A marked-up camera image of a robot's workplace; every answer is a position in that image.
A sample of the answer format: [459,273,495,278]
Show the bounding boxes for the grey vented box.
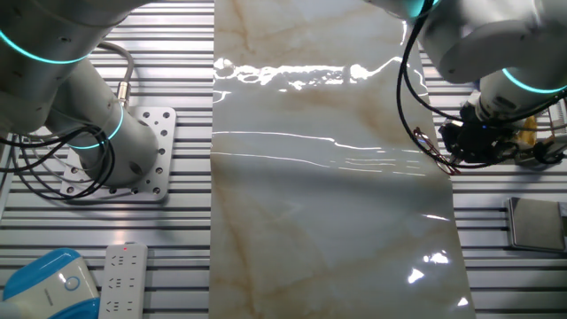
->
[548,99,567,147]

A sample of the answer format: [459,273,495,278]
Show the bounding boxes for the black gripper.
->
[438,121,517,166]

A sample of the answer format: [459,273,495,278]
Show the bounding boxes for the metal corner bracket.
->
[513,149,540,167]

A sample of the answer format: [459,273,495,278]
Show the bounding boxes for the marble pattern table mat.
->
[207,0,478,319]

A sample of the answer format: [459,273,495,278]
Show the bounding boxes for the yellow plastic bag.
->
[517,114,540,148]

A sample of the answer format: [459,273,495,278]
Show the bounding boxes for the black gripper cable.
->
[395,0,493,171]
[402,26,567,128]

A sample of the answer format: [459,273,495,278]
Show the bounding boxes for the thick grey robot cable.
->
[95,40,136,110]

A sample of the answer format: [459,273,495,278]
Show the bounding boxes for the blue and white device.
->
[0,247,101,319]

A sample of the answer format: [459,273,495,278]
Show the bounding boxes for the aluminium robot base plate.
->
[59,105,177,204]

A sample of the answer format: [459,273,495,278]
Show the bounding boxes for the brown frame glasses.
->
[411,127,462,176]

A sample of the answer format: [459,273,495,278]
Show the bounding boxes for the black round knob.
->
[532,140,566,166]

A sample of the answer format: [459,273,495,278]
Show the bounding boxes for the square steel plate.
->
[506,196,567,254]

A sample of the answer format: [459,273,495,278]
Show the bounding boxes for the black base cable bundle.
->
[0,122,117,201]

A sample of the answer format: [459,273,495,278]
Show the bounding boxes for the white power strip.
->
[97,242,149,319]

